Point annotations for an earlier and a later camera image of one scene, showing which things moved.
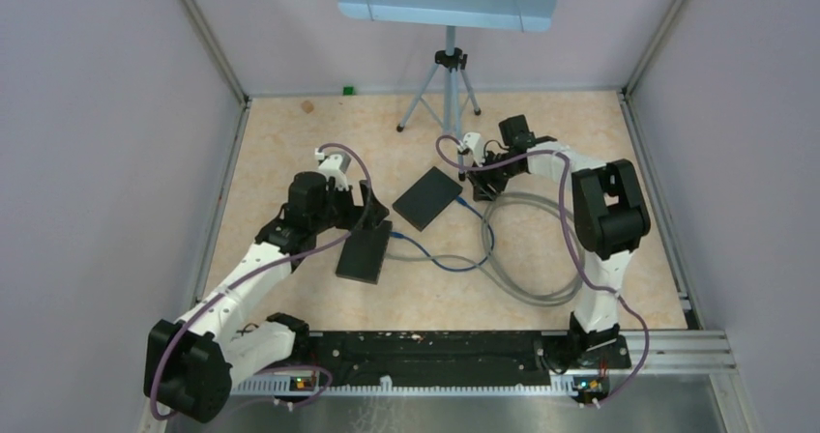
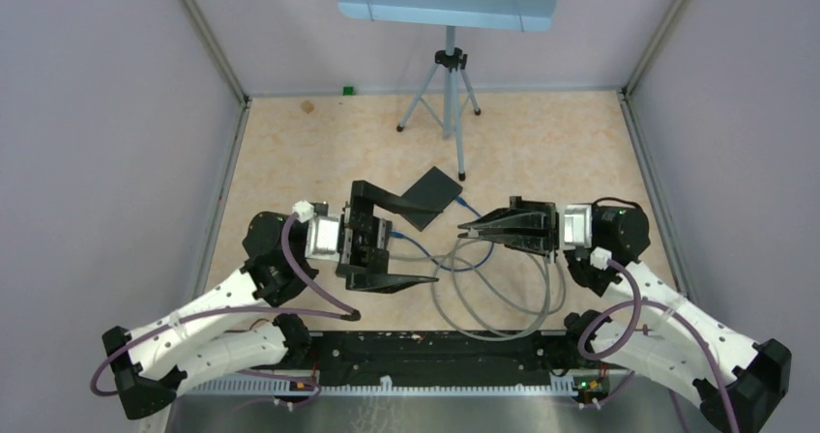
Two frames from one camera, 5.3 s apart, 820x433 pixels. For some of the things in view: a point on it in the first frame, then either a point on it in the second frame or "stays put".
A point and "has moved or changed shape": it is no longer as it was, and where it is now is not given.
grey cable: x=581 y=252 has moved or changed shape
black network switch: x=427 y=197 stays put
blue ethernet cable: x=407 y=238 stays put
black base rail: x=339 y=357 stays put
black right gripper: x=482 y=180 to x=533 y=226
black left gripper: x=359 y=216 to x=363 y=237
